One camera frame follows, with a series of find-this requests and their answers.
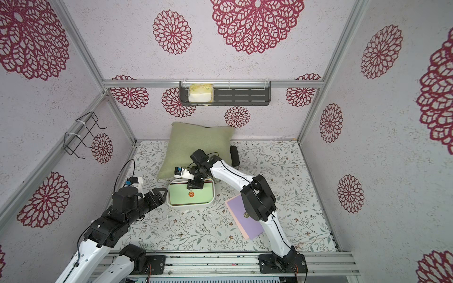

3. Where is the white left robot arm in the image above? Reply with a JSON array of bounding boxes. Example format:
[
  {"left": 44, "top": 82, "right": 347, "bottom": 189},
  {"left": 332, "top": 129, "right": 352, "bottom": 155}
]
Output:
[{"left": 57, "top": 186, "right": 168, "bottom": 283}]

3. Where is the aluminium front rail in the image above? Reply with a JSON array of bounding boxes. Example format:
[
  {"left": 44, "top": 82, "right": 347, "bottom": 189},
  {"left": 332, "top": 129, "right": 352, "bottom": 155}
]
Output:
[{"left": 63, "top": 252, "right": 361, "bottom": 278}]

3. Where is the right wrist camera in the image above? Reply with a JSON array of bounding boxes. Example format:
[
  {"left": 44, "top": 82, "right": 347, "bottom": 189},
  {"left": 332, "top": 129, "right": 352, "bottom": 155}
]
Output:
[{"left": 174, "top": 167, "right": 194, "bottom": 180}]

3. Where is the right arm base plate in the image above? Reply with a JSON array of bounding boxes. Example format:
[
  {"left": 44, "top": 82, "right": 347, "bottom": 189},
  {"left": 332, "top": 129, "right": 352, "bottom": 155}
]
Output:
[{"left": 258, "top": 253, "right": 308, "bottom": 274}]

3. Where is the black wire wall rack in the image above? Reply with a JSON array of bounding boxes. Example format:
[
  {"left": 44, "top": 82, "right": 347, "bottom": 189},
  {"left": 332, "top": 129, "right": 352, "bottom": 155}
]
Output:
[{"left": 62, "top": 111, "right": 107, "bottom": 159}]

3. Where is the lilac envelope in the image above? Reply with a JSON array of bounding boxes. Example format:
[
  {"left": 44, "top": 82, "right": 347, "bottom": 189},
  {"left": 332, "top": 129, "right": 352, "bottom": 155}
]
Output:
[{"left": 226, "top": 195, "right": 265, "bottom": 240}]

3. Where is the yellow white sponge block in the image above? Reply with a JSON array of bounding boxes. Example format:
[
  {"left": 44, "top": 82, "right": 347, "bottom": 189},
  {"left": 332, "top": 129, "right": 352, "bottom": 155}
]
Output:
[{"left": 188, "top": 84, "right": 214, "bottom": 103}]

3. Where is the small black cylinder object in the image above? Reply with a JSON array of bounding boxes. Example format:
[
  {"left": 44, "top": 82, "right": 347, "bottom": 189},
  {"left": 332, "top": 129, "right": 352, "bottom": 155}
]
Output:
[{"left": 230, "top": 146, "right": 240, "bottom": 167}]

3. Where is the red envelope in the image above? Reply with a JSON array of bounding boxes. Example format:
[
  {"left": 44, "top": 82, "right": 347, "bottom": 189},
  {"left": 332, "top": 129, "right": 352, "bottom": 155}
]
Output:
[{"left": 171, "top": 178, "right": 213, "bottom": 184}]

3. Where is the black wall shelf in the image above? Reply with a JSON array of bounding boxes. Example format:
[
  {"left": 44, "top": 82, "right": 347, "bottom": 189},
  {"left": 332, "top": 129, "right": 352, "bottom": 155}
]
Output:
[{"left": 179, "top": 80, "right": 272, "bottom": 106}]

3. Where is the green square pillow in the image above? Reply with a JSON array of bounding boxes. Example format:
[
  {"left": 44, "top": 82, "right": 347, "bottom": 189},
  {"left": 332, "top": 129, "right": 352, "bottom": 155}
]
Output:
[{"left": 156, "top": 122, "right": 235, "bottom": 180}]

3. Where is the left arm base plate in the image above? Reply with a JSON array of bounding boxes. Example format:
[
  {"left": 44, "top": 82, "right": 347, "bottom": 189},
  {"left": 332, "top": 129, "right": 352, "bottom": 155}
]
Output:
[{"left": 141, "top": 255, "right": 166, "bottom": 275}]

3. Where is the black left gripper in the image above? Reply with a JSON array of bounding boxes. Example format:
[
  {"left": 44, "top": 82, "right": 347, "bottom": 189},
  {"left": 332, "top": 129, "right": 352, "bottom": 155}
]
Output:
[{"left": 126, "top": 187, "right": 168, "bottom": 225}]

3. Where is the light green envelope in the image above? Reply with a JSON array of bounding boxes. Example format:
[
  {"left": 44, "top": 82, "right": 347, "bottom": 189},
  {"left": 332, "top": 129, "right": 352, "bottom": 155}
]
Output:
[{"left": 169, "top": 180, "right": 214, "bottom": 205}]

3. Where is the white plastic storage box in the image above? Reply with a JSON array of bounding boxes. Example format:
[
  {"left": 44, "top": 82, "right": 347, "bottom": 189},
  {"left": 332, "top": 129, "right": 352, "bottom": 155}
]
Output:
[{"left": 166, "top": 177, "right": 216, "bottom": 209}]

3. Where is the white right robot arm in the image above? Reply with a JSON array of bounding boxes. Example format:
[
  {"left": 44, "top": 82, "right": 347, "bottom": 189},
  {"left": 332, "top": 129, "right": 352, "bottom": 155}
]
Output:
[{"left": 174, "top": 146, "right": 307, "bottom": 273}]

